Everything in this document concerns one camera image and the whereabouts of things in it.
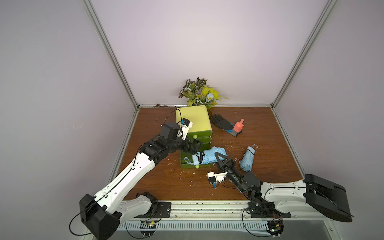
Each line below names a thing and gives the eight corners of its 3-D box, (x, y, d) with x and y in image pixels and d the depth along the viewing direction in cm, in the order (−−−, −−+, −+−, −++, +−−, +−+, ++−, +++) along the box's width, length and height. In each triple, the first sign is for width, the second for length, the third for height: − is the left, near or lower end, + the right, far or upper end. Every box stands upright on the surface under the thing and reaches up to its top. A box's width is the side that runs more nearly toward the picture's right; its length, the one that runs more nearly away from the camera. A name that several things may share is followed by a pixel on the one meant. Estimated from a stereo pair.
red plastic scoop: (232, 129, 108) (232, 127, 106) (238, 119, 114) (239, 117, 112) (239, 133, 105) (240, 131, 104) (245, 122, 112) (246, 120, 110)
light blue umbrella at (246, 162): (237, 168, 89) (238, 165, 85) (245, 145, 99) (247, 141, 95) (249, 173, 86) (251, 170, 83) (256, 149, 97) (258, 145, 93)
